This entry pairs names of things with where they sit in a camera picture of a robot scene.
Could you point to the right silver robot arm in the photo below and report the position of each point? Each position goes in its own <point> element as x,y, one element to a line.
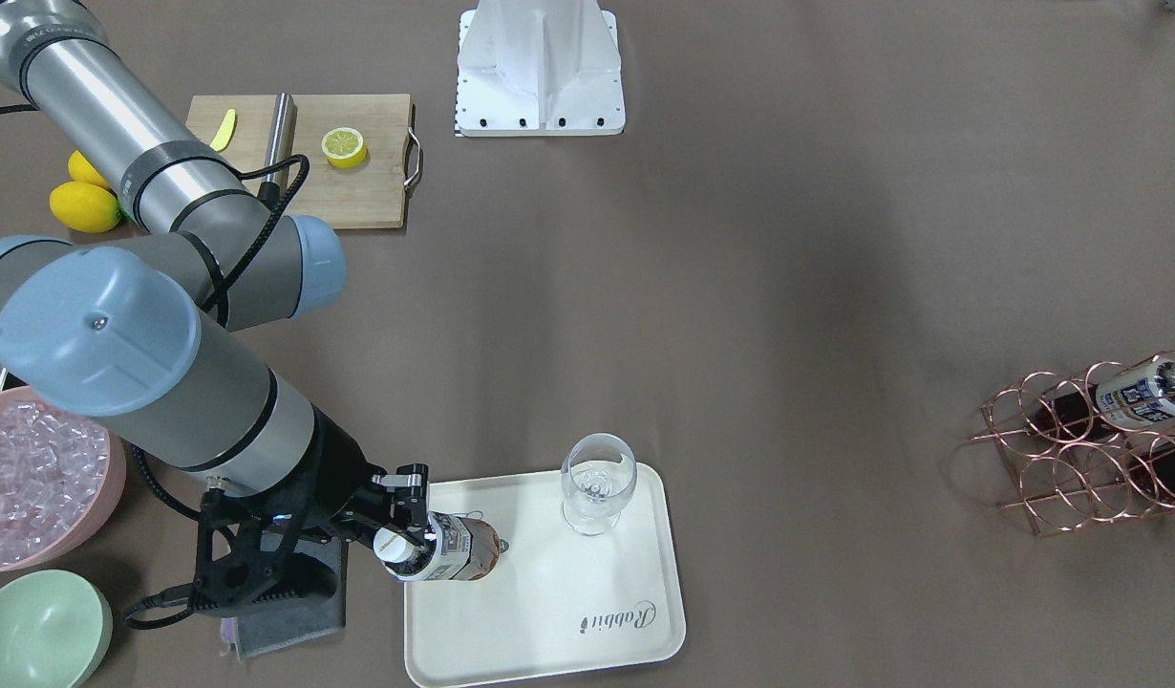
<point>139,334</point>

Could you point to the half lemon slice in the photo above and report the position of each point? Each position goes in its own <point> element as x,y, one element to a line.
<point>344,147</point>

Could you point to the yellow lemon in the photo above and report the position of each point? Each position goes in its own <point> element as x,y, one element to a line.
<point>83,171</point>
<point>85,207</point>

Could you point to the wine glass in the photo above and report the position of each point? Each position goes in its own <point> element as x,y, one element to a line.
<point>598,480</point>

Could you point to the wooden cutting board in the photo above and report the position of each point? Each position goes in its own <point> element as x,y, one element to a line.
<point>373,195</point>

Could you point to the copper wire bottle basket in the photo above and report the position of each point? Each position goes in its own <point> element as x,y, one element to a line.
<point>1068,486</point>

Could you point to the green lime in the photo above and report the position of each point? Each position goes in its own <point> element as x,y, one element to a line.
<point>126,212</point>

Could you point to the pink bowl with ice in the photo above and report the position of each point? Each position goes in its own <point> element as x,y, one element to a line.
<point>61,478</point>

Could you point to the yellow plastic knife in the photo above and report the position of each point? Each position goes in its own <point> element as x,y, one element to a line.
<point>225,131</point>

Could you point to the steel muddler black tip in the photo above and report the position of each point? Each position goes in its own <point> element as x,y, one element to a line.
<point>278,148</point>

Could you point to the cream serving tray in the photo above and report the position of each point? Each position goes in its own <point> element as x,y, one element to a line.
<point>558,602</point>

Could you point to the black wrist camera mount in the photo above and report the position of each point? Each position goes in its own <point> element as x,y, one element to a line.
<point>246,560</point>

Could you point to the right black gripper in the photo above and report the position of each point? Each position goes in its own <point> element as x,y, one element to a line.
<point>340,475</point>

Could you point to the grey folded cloth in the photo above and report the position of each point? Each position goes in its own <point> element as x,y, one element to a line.
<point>258,634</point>

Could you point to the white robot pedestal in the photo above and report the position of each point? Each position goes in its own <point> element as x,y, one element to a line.
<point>539,69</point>

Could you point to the green bowl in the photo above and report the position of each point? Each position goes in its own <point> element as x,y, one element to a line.
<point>55,628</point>

